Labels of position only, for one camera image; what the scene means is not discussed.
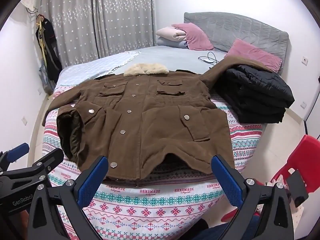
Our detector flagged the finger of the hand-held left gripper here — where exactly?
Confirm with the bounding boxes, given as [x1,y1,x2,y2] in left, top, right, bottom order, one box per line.
[0,148,64,178]
[0,142,30,173]

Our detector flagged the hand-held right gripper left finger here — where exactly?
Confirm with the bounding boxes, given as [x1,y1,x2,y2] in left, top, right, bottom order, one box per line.
[27,155,109,240]

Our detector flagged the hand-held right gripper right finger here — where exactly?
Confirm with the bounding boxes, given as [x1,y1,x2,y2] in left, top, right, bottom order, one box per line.
[211,154,294,240]

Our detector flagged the brown coat with fur collar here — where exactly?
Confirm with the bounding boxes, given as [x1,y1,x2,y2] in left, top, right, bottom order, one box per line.
[42,56,273,180]

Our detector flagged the hanging black clothes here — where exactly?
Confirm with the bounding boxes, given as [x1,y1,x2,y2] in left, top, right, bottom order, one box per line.
[35,14,63,85]

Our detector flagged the person's leg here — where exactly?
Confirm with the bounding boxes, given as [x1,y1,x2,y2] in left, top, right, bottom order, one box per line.
[191,214,262,240]

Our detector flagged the red green patterned blanket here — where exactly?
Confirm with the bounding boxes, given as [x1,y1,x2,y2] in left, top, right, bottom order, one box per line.
[41,84,263,240]

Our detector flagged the black flat device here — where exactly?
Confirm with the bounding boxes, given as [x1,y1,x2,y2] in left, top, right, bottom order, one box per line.
[286,171,308,207]

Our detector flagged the grey blue hanging bag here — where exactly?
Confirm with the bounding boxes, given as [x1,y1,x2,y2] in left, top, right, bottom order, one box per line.
[39,60,57,93]

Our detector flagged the red plastic chair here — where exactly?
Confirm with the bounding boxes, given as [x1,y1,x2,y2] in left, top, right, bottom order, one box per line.
[221,134,320,223]

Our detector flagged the folded black puffer jacket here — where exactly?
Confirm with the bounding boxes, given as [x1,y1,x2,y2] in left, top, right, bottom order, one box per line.
[212,65,295,124]

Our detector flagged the white dotted cloth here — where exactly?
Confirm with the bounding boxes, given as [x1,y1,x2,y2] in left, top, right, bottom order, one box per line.
[265,177,320,240]

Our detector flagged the grey checked tasselled throw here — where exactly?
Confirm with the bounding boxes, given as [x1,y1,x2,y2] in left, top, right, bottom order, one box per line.
[58,51,142,87]

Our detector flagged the pink pillow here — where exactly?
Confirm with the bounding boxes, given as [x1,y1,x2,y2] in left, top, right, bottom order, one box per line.
[224,39,282,73]
[171,23,214,51]

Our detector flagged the bed with grey sheet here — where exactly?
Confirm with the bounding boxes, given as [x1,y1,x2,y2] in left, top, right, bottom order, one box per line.
[100,45,229,77]

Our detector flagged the grey starred curtain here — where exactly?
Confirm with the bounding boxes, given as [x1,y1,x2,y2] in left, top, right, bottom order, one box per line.
[95,0,157,58]
[41,0,98,68]

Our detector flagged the grey folded pillow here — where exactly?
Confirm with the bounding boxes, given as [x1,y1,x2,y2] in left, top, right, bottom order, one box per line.
[157,37,188,49]

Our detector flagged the white covered air conditioner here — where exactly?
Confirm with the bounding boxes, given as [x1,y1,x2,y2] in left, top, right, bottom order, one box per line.
[21,0,38,12]

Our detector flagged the grey padded headboard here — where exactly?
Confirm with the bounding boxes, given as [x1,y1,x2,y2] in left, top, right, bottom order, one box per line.
[184,12,290,75]

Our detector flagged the black cable with white charger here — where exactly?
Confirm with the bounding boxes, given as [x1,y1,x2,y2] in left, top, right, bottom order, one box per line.
[199,52,219,68]

